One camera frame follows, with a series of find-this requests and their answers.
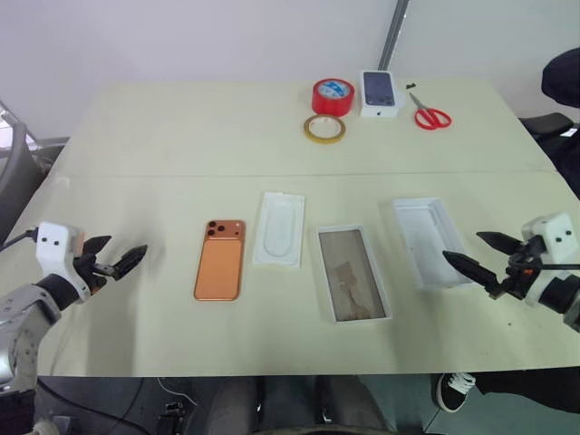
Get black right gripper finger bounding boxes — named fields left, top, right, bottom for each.
left=441, top=250, right=502, bottom=295
left=476, top=231, right=523, bottom=259

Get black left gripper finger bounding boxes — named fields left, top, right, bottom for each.
left=81, top=235, right=113, bottom=257
left=111, top=245, right=150, bottom=281

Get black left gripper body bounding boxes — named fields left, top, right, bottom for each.
left=72, top=253, right=120, bottom=295

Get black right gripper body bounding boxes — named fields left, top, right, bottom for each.
left=488, top=237, right=547, bottom=301

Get white box lid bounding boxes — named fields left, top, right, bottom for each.
left=391, top=196, right=478, bottom=292

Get white box base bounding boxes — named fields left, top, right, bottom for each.
left=314, top=223, right=392, bottom=325

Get white phone box with print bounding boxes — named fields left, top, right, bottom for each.
left=360, top=69, right=406, bottom=121

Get orange smartphone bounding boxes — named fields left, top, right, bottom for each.
left=193, top=219, right=247, bottom=304

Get grey chair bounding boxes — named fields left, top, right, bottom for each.
left=0, top=98, right=70, bottom=246

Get black and white sneaker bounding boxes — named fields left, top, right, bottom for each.
left=436, top=371, right=478, bottom=413

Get black office chair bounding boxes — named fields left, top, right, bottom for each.
left=517, top=112, right=575, bottom=144

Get person in black clothes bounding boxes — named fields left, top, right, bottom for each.
left=540, top=46, right=580, bottom=200

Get white moulded insert tray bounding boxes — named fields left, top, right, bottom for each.
left=251, top=191, right=307, bottom=269

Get yellow tape roll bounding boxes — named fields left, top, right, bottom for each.
left=302, top=114, right=348, bottom=145

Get dark robot legs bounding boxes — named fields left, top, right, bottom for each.
left=156, top=375, right=400, bottom=435

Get red tape roll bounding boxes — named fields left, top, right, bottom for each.
left=311, top=78, right=356, bottom=117

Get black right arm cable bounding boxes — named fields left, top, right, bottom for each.
left=525, top=262, right=580, bottom=273

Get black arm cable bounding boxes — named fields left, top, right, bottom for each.
left=525, top=262, right=580, bottom=273
left=0, top=228, right=39, bottom=251

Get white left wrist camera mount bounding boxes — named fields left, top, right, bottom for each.
left=34, top=221, right=91, bottom=305

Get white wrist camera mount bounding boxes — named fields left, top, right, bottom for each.
left=34, top=221, right=91, bottom=305
left=519, top=212, right=576, bottom=304

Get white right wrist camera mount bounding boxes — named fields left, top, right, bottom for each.
left=519, top=212, right=576, bottom=304

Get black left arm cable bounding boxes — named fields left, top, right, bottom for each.
left=0, top=228, right=39, bottom=251

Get black floor cable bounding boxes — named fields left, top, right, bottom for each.
left=35, top=376, right=150, bottom=435

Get red handled scissors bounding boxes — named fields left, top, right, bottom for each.
left=409, top=92, right=453, bottom=131

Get grey wall cable duct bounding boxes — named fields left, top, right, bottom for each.
left=378, top=0, right=412, bottom=70

